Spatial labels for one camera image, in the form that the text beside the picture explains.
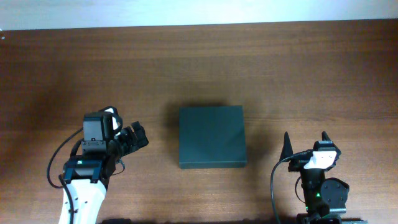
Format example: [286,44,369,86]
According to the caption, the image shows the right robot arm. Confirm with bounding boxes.
[271,132,367,224]

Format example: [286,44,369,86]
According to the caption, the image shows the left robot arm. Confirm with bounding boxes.
[58,106,149,223]

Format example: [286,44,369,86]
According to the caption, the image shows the black box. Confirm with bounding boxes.
[178,105,248,169]

